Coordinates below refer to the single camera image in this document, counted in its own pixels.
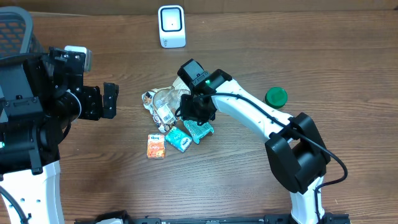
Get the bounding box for white barcode scanner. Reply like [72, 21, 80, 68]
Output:
[158, 5, 186, 49]

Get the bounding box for orange tissue pack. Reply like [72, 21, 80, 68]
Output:
[147, 134, 166, 159]

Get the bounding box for grey plastic shopping basket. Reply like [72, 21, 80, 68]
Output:
[0, 6, 45, 58]

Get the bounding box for teal tissue pack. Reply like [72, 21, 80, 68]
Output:
[165, 126, 193, 152]

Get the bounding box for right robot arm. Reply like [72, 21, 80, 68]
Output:
[176, 59, 330, 223]

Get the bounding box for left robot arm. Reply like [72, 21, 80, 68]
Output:
[1, 46, 119, 223]

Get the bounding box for light green tissue pack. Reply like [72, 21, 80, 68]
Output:
[183, 120, 214, 144]

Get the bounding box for green lid jar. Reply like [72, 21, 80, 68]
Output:
[265, 87, 288, 109]

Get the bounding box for beige brown snack pouch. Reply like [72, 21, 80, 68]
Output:
[141, 77, 190, 133]

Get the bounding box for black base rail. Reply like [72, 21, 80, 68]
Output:
[74, 210, 352, 224]

